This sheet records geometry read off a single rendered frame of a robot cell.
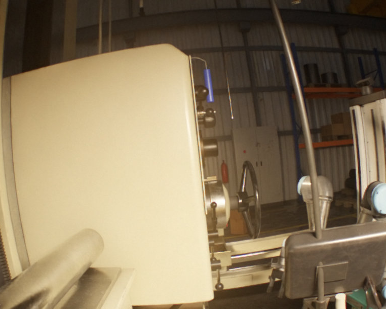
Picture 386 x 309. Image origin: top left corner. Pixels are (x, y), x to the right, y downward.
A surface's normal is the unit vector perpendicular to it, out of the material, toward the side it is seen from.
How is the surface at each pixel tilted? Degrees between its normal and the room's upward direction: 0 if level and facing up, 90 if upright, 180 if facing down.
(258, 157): 90
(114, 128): 90
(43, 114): 90
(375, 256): 110
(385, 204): 83
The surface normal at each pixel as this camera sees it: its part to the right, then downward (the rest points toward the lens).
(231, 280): 0.03, 0.03
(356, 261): -0.18, 0.38
